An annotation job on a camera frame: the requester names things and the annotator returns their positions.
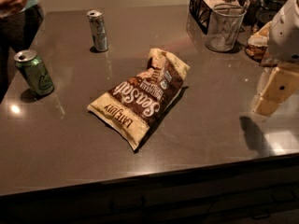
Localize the green soda can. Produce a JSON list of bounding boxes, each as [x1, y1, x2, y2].
[[14, 49, 54, 96]]

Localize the black wire basket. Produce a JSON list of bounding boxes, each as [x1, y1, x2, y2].
[[189, 0, 249, 35]]

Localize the dark cabinet drawers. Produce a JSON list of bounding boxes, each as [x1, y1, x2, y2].
[[0, 155, 299, 224]]

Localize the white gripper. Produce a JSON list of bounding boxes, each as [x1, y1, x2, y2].
[[252, 0, 299, 117]]

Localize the wire mesh cup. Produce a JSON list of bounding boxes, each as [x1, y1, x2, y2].
[[206, 3, 247, 52]]

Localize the snack bag by arm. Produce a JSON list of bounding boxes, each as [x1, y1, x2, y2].
[[245, 22, 271, 62]]

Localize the brown chip bag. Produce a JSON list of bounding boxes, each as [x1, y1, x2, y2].
[[88, 49, 190, 150]]

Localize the silver slim can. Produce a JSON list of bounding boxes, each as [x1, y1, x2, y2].
[[87, 9, 108, 52]]

